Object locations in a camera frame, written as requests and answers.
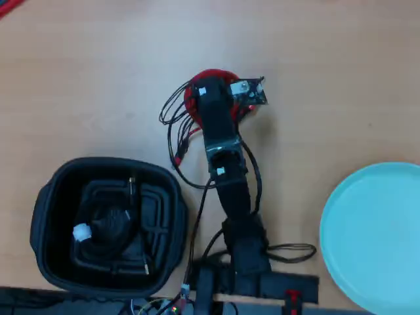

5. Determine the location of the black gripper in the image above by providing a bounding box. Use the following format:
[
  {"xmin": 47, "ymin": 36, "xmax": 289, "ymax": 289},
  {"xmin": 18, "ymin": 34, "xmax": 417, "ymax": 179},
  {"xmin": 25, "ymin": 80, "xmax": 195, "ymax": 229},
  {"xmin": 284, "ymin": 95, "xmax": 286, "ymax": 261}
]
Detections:
[{"xmin": 193, "ymin": 76, "xmax": 233, "ymax": 112}]

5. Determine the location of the red charging cable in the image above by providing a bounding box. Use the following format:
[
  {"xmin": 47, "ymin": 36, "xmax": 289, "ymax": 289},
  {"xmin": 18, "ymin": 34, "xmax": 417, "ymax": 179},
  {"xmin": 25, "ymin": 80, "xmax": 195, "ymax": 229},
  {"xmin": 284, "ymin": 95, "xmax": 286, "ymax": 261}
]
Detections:
[{"xmin": 173, "ymin": 68, "xmax": 257, "ymax": 167}]

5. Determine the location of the black charging cable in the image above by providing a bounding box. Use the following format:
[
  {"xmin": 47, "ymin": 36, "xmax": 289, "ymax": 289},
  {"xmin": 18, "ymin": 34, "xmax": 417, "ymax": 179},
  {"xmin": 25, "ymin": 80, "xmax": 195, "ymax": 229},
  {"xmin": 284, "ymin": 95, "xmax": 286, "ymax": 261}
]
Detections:
[{"xmin": 70, "ymin": 176, "xmax": 152, "ymax": 277}]

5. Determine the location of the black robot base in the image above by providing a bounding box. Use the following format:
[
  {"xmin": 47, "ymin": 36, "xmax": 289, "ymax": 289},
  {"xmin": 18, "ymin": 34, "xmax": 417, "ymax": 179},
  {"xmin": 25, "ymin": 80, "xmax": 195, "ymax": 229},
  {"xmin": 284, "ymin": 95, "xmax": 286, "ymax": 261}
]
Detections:
[{"xmin": 193, "ymin": 262, "xmax": 321, "ymax": 315}]

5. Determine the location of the black square bowl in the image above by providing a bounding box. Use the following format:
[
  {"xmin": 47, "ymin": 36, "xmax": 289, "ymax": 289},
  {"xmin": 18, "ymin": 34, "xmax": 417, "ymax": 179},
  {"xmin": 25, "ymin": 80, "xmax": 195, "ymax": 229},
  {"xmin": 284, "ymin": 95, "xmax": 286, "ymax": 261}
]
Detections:
[{"xmin": 29, "ymin": 156, "xmax": 190, "ymax": 295}]

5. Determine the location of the light blue plate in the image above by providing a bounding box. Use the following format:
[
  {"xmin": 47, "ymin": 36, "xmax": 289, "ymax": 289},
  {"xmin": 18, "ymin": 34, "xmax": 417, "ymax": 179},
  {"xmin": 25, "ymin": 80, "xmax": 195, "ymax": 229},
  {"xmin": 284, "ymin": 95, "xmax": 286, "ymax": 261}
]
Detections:
[{"xmin": 320, "ymin": 161, "xmax": 420, "ymax": 315}]

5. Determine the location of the black flat device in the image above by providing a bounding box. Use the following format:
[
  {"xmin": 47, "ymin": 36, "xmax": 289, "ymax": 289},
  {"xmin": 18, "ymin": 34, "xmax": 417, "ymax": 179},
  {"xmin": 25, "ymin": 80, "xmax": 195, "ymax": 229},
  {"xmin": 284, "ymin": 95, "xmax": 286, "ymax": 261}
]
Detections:
[{"xmin": 0, "ymin": 286, "xmax": 132, "ymax": 315}]

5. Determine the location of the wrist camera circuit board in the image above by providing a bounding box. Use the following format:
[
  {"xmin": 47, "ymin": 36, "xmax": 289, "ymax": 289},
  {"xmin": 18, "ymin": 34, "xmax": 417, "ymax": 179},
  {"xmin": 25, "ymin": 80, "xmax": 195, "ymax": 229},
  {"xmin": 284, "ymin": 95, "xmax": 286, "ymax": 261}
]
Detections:
[{"xmin": 228, "ymin": 75, "xmax": 269, "ymax": 106}]

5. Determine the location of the thin black wire bundle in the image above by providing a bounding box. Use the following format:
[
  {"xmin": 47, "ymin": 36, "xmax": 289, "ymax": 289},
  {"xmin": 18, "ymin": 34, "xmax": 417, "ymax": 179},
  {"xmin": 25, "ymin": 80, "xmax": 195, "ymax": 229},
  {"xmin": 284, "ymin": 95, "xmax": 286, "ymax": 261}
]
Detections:
[{"xmin": 159, "ymin": 80, "xmax": 230, "ymax": 290}]

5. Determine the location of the thick black camera cable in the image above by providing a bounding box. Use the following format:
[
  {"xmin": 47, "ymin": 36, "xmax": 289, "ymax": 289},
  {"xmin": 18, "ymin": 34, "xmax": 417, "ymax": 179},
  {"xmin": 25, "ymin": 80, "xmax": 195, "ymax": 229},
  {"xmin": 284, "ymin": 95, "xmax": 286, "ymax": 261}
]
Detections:
[{"xmin": 241, "ymin": 139, "xmax": 264, "ymax": 216}]

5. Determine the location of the thin black wire loop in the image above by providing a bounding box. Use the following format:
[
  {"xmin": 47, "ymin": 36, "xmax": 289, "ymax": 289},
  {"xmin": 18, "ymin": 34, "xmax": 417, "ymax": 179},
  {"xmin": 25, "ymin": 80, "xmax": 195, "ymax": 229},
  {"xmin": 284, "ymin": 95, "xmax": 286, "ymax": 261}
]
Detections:
[{"xmin": 264, "ymin": 243, "xmax": 318, "ymax": 264}]

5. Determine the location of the controller board with coloured wires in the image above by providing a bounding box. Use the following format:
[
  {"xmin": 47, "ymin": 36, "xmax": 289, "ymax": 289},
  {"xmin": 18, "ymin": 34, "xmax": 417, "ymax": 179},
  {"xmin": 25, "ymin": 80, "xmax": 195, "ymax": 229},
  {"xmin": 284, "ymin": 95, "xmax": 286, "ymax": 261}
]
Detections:
[{"xmin": 130, "ymin": 284, "xmax": 192, "ymax": 315}]

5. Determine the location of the red clamp handle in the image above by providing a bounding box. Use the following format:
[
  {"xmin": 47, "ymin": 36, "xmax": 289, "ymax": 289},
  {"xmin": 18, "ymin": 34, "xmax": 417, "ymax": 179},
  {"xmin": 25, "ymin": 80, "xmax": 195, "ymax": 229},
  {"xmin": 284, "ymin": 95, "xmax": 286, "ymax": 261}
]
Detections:
[{"xmin": 283, "ymin": 288, "xmax": 303, "ymax": 315}]

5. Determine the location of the red cord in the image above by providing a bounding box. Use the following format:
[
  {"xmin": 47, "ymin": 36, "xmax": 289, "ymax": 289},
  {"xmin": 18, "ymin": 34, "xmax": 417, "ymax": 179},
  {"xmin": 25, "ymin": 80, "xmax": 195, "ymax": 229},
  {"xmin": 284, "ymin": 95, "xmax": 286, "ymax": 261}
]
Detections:
[{"xmin": 0, "ymin": 0, "xmax": 26, "ymax": 20}]

